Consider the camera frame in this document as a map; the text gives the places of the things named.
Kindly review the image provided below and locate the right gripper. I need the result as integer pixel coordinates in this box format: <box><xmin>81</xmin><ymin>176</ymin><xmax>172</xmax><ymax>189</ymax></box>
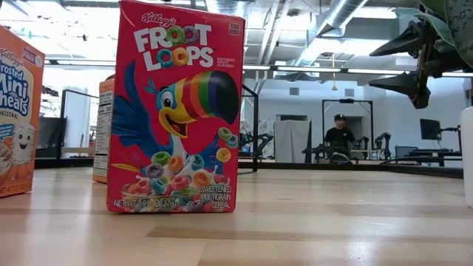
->
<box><xmin>367</xmin><ymin>21</ymin><xmax>473</xmax><ymax>110</ymax></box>

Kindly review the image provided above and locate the red Froot Loops cereal box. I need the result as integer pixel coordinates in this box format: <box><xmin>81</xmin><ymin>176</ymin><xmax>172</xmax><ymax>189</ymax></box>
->
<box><xmin>106</xmin><ymin>0</ymin><xmax>246</xmax><ymax>215</ymax></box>

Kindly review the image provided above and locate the orange Frosted Mini Wheats box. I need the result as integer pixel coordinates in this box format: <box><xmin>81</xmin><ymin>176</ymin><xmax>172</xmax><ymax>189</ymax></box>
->
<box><xmin>0</xmin><ymin>24</ymin><xmax>47</xmax><ymax>199</ymax></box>
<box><xmin>92</xmin><ymin>78</ymin><xmax>116</xmax><ymax>185</ymax></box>

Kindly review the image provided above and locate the green artificial plant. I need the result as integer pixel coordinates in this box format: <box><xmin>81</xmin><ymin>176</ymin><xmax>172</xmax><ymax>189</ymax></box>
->
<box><xmin>393</xmin><ymin>0</ymin><xmax>473</xmax><ymax>69</ymax></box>

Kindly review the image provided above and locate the black monitor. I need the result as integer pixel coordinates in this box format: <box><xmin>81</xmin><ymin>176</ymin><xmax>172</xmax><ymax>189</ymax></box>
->
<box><xmin>419</xmin><ymin>117</ymin><xmax>443</xmax><ymax>142</ymax></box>

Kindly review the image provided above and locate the yellow hanging pendant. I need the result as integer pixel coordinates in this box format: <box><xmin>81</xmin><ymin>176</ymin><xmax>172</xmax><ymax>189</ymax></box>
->
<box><xmin>330</xmin><ymin>52</ymin><xmax>338</xmax><ymax>92</ymax></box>

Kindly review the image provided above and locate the overhead LED light bar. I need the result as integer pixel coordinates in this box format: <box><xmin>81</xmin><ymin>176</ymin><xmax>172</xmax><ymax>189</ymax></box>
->
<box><xmin>43</xmin><ymin>58</ymin><xmax>473</xmax><ymax>78</ymax></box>

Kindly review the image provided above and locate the black background desk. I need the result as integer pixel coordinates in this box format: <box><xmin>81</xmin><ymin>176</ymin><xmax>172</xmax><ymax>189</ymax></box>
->
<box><xmin>382</xmin><ymin>146</ymin><xmax>463</xmax><ymax>168</ymax></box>

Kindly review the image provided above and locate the person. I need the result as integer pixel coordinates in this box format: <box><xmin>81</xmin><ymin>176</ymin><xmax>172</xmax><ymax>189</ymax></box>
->
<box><xmin>323</xmin><ymin>113</ymin><xmax>357</xmax><ymax>160</ymax></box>

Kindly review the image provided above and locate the white plant pot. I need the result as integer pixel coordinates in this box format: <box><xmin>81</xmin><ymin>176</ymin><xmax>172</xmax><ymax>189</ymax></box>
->
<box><xmin>460</xmin><ymin>106</ymin><xmax>473</xmax><ymax>210</ymax></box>

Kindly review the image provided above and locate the grey fabric cover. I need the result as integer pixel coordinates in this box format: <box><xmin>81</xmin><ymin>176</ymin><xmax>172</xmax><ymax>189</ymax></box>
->
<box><xmin>273</xmin><ymin>118</ymin><xmax>313</xmax><ymax>164</ymax></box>

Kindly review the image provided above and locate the black background station frame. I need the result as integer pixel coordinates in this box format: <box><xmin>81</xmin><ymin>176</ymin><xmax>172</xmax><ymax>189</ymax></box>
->
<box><xmin>321</xmin><ymin>98</ymin><xmax>375</xmax><ymax>163</ymax></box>

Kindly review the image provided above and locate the smooth silver ventilation duct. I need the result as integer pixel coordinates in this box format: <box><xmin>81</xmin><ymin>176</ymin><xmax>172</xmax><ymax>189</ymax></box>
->
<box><xmin>293</xmin><ymin>0</ymin><xmax>370</xmax><ymax>68</ymax></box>

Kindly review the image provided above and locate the black cable loop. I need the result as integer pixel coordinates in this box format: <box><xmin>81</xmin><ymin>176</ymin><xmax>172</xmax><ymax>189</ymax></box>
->
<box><xmin>329</xmin><ymin>152</ymin><xmax>353</xmax><ymax>165</ymax></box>

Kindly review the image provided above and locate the black aluminium table frame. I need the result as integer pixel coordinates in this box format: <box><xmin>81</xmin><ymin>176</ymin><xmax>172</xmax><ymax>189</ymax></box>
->
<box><xmin>35</xmin><ymin>157</ymin><xmax>465</xmax><ymax>181</ymax></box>

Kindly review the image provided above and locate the ribbed silver ventilation duct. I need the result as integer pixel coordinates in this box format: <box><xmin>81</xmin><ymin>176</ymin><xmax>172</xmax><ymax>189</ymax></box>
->
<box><xmin>206</xmin><ymin>0</ymin><xmax>245</xmax><ymax>18</ymax></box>

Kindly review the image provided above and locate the wooden shelf with black frame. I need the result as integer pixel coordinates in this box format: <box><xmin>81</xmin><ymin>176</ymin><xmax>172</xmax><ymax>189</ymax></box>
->
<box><xmin>58</xmin><ymin>83</ymin><xmax>259</xmax><ymax>175</ymax></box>

